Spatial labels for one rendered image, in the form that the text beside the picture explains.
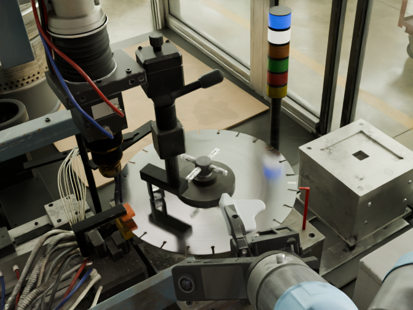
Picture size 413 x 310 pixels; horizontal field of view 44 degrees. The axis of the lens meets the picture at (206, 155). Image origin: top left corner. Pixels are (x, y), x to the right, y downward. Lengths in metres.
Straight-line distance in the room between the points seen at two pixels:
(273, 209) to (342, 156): 0.26
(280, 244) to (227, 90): 0.95
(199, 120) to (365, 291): 0.71
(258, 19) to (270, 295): 1.02
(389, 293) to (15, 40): 0.59
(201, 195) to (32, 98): 0.72
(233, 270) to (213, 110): 0.90
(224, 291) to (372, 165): 0.54
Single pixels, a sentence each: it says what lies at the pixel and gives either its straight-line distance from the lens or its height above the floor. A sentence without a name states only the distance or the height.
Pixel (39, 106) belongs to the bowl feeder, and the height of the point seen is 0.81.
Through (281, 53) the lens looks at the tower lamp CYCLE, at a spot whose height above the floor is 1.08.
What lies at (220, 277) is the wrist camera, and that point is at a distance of 0.62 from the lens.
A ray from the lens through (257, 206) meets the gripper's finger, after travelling 0.72.
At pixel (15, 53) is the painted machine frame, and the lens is 0.80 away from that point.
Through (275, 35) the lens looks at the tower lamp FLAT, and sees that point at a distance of 1.04.
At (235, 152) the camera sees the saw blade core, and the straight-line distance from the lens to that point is 0.99.
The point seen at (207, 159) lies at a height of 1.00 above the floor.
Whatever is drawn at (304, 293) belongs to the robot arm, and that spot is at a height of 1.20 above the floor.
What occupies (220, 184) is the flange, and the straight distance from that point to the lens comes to 0.91.
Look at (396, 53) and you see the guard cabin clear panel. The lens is 1.12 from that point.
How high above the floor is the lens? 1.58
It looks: 39 degrees down
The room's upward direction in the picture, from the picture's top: 4 degrees counter-clockwise
